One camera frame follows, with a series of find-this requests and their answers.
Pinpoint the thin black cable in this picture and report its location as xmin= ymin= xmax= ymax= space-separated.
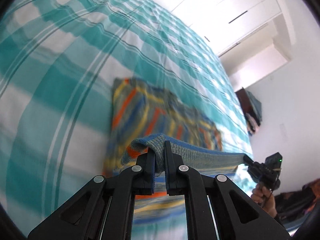
xmin=261 ymin=189 xmax=274 ymax=208

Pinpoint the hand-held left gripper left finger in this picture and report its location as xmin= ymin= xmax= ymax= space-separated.
xmin=27 ymin=147 xmax=156 ymax=240

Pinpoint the white wardrobe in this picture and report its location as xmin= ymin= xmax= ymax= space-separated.
xmin=125 ymin=0 xmax=283 ymax=55

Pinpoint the person's right hand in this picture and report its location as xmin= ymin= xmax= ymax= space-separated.
xmin=251 ymin=184 xmax=270 ymax=207

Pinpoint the teal plaid bed blanket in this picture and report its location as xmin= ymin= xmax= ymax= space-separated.
xmin=0 ymin=0 xmax=253 ymax=240

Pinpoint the pile of folded clothes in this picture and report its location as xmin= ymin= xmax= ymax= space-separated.
xmin=245 ymin=91 xmax=263 ymax=133

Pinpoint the striped knitted sweater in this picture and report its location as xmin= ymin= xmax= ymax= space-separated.
xmin=102 ymin=77 xmax=247 ymax=214

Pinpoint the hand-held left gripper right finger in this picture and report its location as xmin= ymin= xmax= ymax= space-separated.
xmin=163 ymin=141 xmax=291 ymax=240

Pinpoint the dark cloth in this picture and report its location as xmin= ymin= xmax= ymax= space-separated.
xmin=275 ymin=179 xmax=320 ymax=230

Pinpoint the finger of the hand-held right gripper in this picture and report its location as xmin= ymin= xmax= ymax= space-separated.
xmin=242 ymin=155 xmax=256 ymax=167

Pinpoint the person's right forearm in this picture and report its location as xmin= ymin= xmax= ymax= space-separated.
xmin=263 ymin=194 xmax=278 ymax=218

